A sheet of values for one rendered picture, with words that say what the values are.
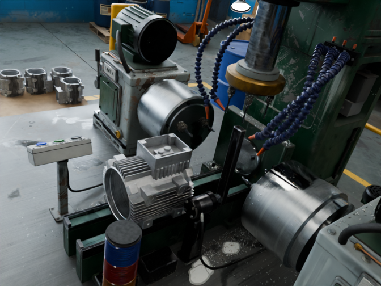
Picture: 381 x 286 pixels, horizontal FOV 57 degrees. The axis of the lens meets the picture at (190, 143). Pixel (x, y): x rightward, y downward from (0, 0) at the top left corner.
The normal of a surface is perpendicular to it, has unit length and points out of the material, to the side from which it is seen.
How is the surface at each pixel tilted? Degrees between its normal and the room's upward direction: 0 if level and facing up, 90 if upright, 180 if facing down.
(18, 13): 90
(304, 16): 90
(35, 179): 0
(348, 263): 90
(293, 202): 43
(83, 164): 0
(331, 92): 90
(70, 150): 67
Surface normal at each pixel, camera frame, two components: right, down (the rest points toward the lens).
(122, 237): 0.17, -0.85
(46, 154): 0.60, 0.12
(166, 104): -0.47, -0.44
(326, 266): -0.80, 0.18
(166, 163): 0.58, 0.50
